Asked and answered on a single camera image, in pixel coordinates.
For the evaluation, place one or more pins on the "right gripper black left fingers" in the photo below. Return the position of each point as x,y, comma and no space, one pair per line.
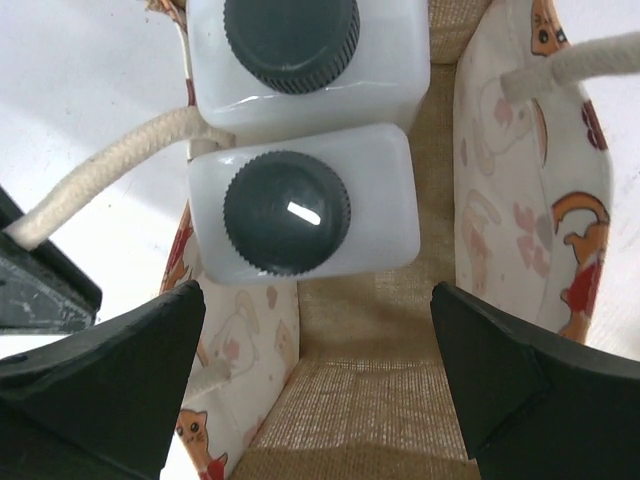
102,403

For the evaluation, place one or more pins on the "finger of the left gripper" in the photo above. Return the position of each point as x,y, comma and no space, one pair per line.
44,292

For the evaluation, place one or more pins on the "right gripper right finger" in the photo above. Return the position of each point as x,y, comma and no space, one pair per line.
531,404

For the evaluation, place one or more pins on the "brown canvas bag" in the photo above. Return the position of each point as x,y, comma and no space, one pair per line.
342,377

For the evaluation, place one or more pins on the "white bottle grey cap front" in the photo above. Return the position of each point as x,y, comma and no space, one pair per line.
335,204

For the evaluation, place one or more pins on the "white bottle grey cap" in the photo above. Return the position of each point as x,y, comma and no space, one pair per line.
335,204
270,70

